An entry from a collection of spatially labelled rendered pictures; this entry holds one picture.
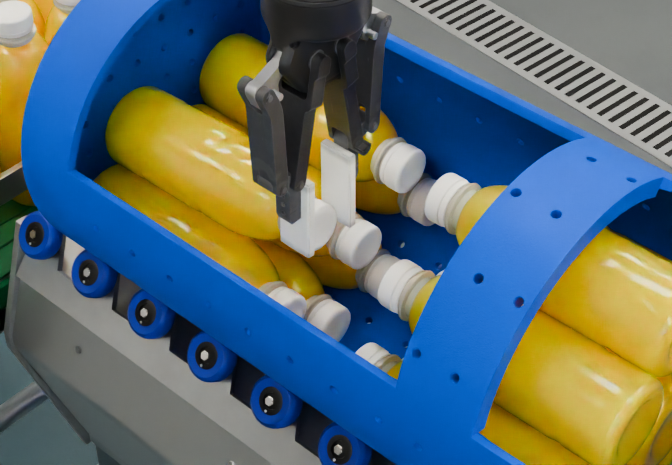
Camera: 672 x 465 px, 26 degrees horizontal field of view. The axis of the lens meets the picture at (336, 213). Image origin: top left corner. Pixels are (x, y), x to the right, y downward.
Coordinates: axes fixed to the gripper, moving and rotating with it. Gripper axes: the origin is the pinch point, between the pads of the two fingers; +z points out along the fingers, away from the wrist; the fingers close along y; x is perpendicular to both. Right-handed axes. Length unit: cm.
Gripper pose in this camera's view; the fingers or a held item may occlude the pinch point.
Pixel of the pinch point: (317, 199)
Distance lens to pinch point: 108.8
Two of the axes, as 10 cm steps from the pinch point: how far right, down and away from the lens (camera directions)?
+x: -7.4, -4.4, 5.0
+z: 0.0, 7.5, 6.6
